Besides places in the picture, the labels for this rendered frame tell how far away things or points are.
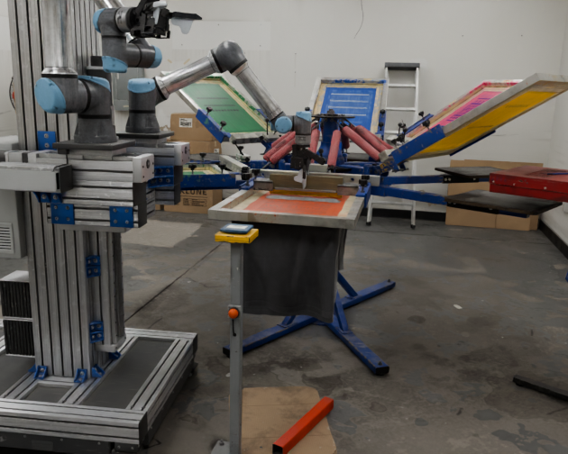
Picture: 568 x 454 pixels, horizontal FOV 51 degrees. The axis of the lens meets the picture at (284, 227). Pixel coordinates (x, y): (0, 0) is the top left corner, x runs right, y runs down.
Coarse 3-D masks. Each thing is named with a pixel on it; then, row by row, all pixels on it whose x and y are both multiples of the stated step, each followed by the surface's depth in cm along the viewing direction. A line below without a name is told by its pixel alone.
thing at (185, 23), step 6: (174, 12) 173; (180, 12) 173; (174, 18) 175; (180, 18) 174; (186, 18) 174; (192, 18) 173; (198, 18) 173; (174, 24) 174; (180, 24) 174; (186, 24) 174; (186, 30) 175
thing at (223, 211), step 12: (240, 192) 273; (252, 192) 288; (216, 204) 243; (228, 204) 249; (360, 204) 251; (216, 216) 234; (228, 216) 233; (240, 216) 232; (252, 216) 231; (264, 216) 230; (276, 216) 229; (288, 216) 228; (300, 216) 227; (312, 216) 226; (324, 216) 226; (336, 216) 227; (348, 216) 227; (348, 228) 224
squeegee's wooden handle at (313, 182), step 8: (272, 176) 286; (280, 176) 285; (288, 176) 284; (312, 176) 282; (320, 176) 282; (280, 184) 286; (288, 184) 285; (296, 184) 285; (312, 184) 283; (320, 184) 282; (328, 184) 281; (336, 184) 280; (336, 192) 281
